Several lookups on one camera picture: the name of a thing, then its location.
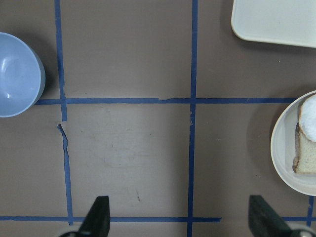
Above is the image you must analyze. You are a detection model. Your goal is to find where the cream bear serving tray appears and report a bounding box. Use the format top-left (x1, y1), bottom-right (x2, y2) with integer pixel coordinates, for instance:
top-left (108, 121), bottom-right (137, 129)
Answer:
top-left (231, 0), bottom-right (316, 48)

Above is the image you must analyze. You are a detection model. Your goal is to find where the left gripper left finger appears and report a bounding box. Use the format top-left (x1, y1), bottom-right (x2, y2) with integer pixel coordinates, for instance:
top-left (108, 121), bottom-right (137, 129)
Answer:
top-left (60, 196), bottom-right (110, 237)

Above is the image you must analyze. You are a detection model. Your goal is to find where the round cream plate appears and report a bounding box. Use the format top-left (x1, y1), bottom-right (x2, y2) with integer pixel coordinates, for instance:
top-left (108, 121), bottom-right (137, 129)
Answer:
top-left (270, 91), bottom-right (316, 196)

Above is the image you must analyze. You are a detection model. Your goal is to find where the blue bowl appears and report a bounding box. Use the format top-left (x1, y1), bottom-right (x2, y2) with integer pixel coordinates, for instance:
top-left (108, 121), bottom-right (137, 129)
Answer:
top-left (0, 32), bottom-right (46, 118)

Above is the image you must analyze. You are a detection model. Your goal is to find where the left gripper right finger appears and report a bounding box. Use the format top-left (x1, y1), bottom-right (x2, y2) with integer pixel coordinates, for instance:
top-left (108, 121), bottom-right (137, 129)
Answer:
top-left (248, 195), bottom-right (316, 237)

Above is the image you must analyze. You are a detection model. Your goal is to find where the bread slice under egg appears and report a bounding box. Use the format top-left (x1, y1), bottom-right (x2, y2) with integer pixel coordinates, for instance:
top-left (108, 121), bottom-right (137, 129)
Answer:
top-left (292, 123), bottom-right (316, 174)

